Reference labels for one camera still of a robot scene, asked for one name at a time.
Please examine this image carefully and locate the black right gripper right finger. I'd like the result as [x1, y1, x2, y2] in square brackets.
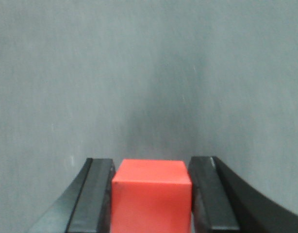
[188, 156, 298, 233]

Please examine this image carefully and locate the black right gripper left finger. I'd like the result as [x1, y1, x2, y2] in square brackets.
[28, 158, 116, 233]

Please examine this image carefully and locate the red magnetic cube block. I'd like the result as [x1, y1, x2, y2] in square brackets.
[111, 159, 192, 233]

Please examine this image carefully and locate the dark grey fabric mat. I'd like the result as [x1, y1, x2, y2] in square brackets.
[0, 0, 298, 233]

